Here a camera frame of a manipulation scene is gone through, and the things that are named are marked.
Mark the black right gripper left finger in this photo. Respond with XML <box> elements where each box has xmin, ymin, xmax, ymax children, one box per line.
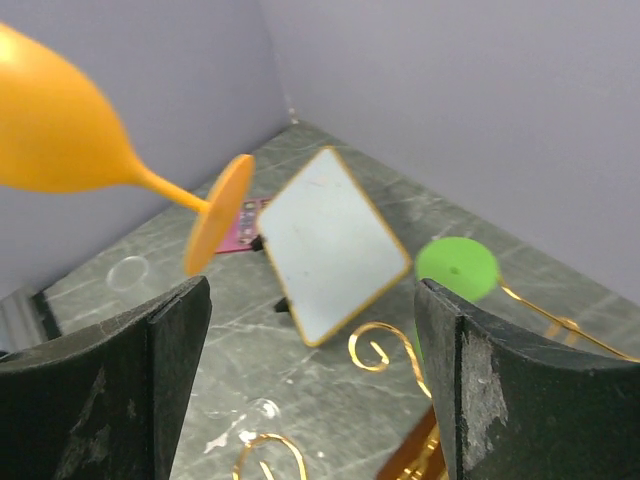
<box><xmin>1</xmin><ymin>276</ymin><xmax>212</xmax><ymax>479</ymax></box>

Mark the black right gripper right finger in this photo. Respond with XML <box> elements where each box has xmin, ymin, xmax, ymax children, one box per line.
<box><xmin>414</xmin><ymin>279</ymin><xmax>639</xmax><ymax>480</ymax></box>

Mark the green plastic wine glass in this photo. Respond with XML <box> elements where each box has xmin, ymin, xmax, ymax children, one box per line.
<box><xmin>413</xmin><ymin>236</ymin><xmax>502</xmax><ymax>364</ymax></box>

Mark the orange plastic wine glass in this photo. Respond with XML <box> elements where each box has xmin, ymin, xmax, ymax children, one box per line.
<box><xmin>1</xmin><ymin>25</ymin><xmax>255</xmax><ymax>276</ymax></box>

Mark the clear tall flute glass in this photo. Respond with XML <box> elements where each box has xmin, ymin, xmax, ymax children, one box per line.
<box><xmin>204</xmin><ymin>397</ymin><xmax>282</xmax><ymax>453</ymax></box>

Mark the clear wine glass far left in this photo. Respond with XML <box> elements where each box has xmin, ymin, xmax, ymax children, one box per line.
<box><xmin>106</xmin><ymin>256</ymin><xmax>150</xmax><ymax>293</ymax></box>

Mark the pink sticker book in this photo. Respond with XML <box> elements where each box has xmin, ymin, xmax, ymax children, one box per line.
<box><xmin>216</xmin><ymin>197</ymin><xmax>271</xmax><ymax>254</ymax></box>

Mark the gold framed whiteboard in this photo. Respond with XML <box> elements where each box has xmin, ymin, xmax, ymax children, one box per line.
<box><xmin>257</xmin><ymin>147</ymin><xmax>412</xmax><ymax>347</ymax></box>

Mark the gold wire wine glass rack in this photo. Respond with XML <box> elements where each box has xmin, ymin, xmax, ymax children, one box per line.
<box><xmin>231</xmin><ymin>275</ymin><xmax>639</xmax><ymax>480</ymax></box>

